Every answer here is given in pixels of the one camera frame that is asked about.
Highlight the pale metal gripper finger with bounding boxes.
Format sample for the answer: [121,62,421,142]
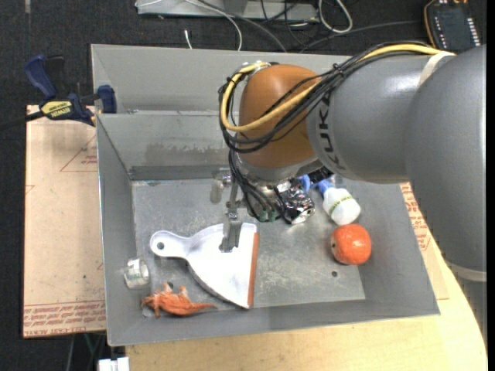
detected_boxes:
[219,209,243,254]
[209,172,232,205]

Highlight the white dustpan with orange edge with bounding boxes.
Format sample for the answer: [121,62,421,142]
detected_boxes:
[149,222,261,310]

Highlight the grey metal bin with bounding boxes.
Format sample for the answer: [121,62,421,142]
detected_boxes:
[90,43,441,348]

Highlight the white spray bottle, blue top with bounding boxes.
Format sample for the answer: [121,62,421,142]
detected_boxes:
[296,173,362,226]

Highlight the orange toy lizard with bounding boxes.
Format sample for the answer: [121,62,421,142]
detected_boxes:
[139,281,219,318]

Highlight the orange toy pumpkin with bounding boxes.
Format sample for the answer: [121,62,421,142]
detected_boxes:
[329,223,373,267]

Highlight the small clear plastic cup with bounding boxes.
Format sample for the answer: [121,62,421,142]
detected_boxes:
[123,257,151,290]

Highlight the brown cardboard board, red print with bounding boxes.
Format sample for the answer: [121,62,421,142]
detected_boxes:
[22,104,450,339]

